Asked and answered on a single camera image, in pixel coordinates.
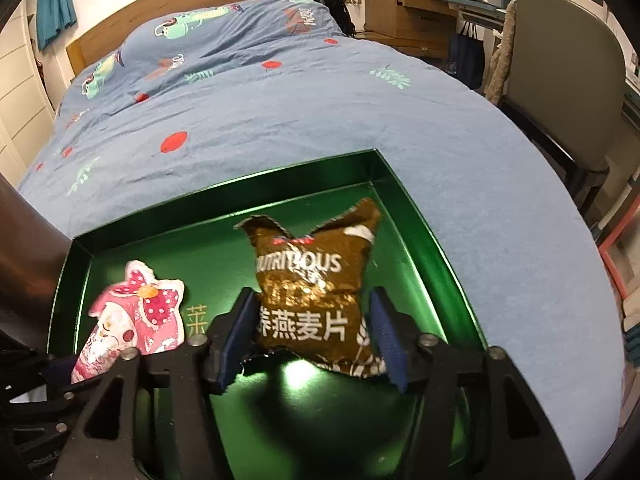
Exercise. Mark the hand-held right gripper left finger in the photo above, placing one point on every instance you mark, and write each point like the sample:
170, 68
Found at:
240, 332

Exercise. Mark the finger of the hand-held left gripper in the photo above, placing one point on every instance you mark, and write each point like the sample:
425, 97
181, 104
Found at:
30, 425

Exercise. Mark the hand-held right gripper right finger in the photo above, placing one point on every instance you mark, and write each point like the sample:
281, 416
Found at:
387, 342

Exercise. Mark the brown oat snack packet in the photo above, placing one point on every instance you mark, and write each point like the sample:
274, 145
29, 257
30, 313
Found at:
305, 280

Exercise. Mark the pink cartoon snack packet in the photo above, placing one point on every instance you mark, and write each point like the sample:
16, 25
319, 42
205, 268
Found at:
145, 310

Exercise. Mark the green tray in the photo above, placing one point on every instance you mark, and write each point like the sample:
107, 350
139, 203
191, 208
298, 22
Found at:
310, 410

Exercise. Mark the white wardrobe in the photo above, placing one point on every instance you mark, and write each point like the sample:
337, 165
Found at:
20, 100

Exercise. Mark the blue printed blanket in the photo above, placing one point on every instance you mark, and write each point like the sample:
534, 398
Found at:
300, 110

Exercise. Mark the red framed board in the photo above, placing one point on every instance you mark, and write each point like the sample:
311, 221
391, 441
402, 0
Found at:
617, 265

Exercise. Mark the teal curtain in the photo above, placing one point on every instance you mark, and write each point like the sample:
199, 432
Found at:
55, 5

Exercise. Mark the dark blue bag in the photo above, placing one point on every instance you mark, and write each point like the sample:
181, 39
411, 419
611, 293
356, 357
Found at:
466, 57

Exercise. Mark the beige scarf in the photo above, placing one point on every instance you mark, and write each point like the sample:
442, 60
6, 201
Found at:
500, 60

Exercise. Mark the grey chair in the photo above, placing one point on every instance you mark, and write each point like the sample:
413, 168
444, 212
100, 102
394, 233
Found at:
565, 75

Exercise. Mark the wooden cabinet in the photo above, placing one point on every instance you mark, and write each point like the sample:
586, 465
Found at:
400, 15

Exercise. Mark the black backpack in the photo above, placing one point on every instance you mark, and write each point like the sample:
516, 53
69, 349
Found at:
322, 2

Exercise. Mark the blue-grey desk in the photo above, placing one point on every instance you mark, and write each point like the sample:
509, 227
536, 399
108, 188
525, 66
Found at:
475, 7

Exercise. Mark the white desk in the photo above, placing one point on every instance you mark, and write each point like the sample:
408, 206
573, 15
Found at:
632, 90

